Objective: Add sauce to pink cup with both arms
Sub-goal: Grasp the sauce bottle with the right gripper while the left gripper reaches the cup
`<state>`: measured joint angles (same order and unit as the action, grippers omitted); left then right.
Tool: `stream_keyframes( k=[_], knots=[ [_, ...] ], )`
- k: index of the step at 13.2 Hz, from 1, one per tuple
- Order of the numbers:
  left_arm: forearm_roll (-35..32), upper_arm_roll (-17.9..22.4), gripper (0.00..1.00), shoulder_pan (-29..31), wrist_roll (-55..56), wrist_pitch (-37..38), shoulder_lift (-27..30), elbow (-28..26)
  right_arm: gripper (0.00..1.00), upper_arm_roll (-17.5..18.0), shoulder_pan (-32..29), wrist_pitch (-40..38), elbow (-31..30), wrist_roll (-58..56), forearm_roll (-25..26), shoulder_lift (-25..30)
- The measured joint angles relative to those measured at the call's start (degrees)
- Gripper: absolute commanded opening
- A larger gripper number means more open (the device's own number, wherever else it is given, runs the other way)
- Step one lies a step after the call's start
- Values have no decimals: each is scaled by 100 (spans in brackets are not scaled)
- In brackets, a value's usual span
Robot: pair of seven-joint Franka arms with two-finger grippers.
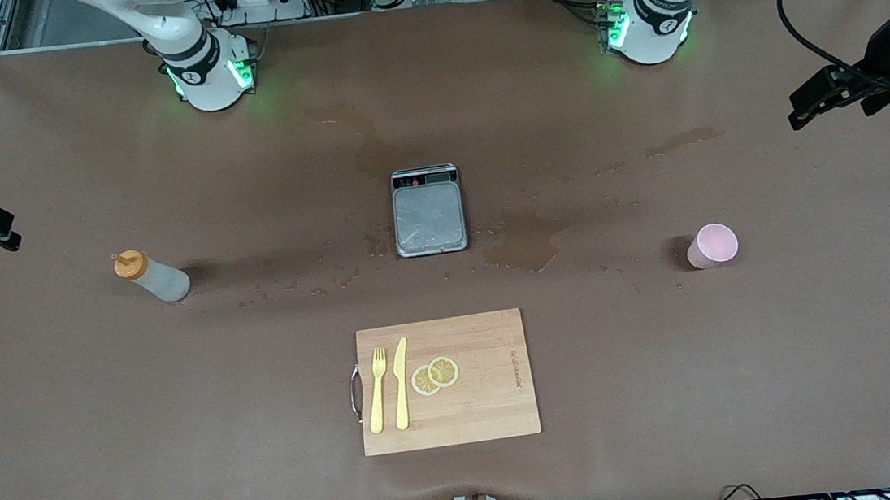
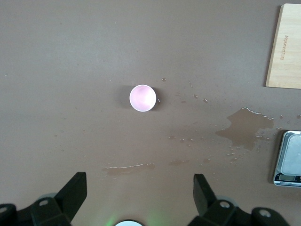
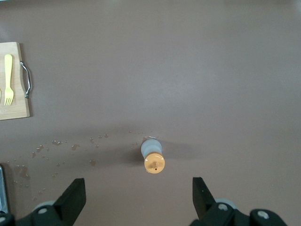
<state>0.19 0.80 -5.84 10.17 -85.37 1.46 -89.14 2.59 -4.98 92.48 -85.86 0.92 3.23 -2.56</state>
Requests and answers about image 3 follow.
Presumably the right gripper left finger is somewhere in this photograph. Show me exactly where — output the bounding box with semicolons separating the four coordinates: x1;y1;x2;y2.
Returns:
0;178;86;226

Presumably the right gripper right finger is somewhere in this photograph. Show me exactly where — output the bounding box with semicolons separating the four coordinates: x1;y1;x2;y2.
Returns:
189;177;287;226

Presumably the translucent orange-capped sauce bottle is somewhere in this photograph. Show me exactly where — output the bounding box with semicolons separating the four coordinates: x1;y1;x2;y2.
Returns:
140;138;166;174

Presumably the yellow plastic fork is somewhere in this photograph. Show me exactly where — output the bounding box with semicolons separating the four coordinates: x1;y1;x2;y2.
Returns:
4;54;14;106

